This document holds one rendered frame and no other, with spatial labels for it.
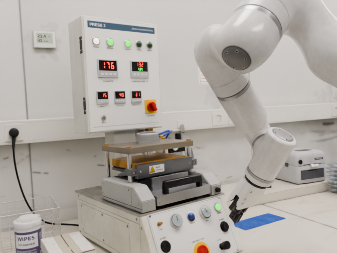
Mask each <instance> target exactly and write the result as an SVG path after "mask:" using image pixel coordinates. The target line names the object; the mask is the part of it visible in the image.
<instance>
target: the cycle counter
mask: <svg viewBox="0 0 337 253"><path fill-rule="evenodd" d="M101 70H115V62H109V61H101Z"/></svg>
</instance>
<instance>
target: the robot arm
mask: <svg viewBox="0 0 337 253"><path fill-rule="evenodd" d="M283 35H287V36H289V37H290V38H291V39H292V40H293V41H294V42H295V43H296V45H297V46H298V47H299V49H300V51H301V52H302V55H303V57H304V59H305V62H306V64H307V66H308V68H309V69H310V71H311V72H312V73H313V74H314V75H315V76H316V77H317V78H319V79H321V80H322V81H324V82H326V83H328V84H330V85H332V86H334V87H336V88H337V17H336V16H335V15H334V14H333V13H332V12H331V11H330V10H329V9H328V7H327V6H326V4H325V3H324V2H323V0H242V1H241V2H240V3H239V5H238V6H237V8H236V9H235V10H234V12H233V13H232V15H231V16H230V17H229V19H228V20H227V21H226V22H225V23H224V24H223V25H221V24H212V25H210V26H208V27H207V28H205V29H204V30H203V31H202V33H201V34H200V35H199V37H198V38H197V40H196V43H195V47H194V55H195V60H196V63H197V65H198V67H199V69H200V71H201V72H202V74H203V76H204V77H205V79H206V81H207V82H208V84H209V85H210V87H211V89H212V90H213V92H214V94H215V95H216V97H217V99H218V100H219V102H220V103H221V105H222V107H223V108H224V110H225V111H226V113H227V115H228V116H229V118H230V119H231V121H232V122H233V124H234V125H235V127H236V128H237V129H238V130H240V131H242V133H243V134H244V136H245V137H246V139H247V140H248V142H249V144H250V145H251V147H252V149H253V156H252V159H251V161H250V162H249V164H248V166H247V168H246V170H245V176H244V177H242V179H241V180H240V181H239V182H238V184H237V185H236V186H235V188H234V189H233V191H232V193H231V194H230V196H229V198H228V200H229V201H232V200H233V202H232V204H231V205H230V206H229V209H230V210H231V213H230V215H229V217H230V218H231V219H232V221H233V222H234V223H237V222H239V221H240V219H241V217H242V216H243V213H245V212H246V211H247V209H248V208H249V207H251V206H254V205H256V204H257V203H258V202H259V201H260V199H261V198H262V196H263V194H264V192H265V190H266V188H268V187H269V186H271V184H272V183H273V182H274V180H275V178H276V176H277V175H278V173H279V171H280V170H281V168H282V167H283V165H284V163H285V162H286V160H287V158H288V157H289V155H290V154H291V152H292V150H293V149H294V147H295V146H296V140H295V138H294V137H293V136H292V135H291V134H290V133H289V132H287V131H285V130H283V129H280V128H276V127H270V125H269V123H268V121H267V119H266V118H267V114H266V110H265V108H264V105H263V103H262V101H261V99H260V97H259V95H258V93H257V91H256V89H255V87H254V85H253V84H252V82H251V80H250V78H249V76H248V73H250V72H252V71H254V70H255V69H257V68H258V67H260V66H261V65H262V64H263V63H264V62H265V61H266V60H267V59H268V58H269V57H270V56H271V54H272V53H273V51H274V50H275V48H276V47H277V45H278V43H279V42H280V40H281V38H282V36H283Z"/></svg>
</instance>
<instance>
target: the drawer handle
mask: <svg viewBox="0 0 337 253"><path fill-rule="evenodd" d="M191 183H196V186H202V176H201V174H194V175H189V176H184V177H179V178H174V179H169V180H164V181H163V182H162V193H163V194H169V188H173V187H178V186H182V185H187V184H191Z"/></svg>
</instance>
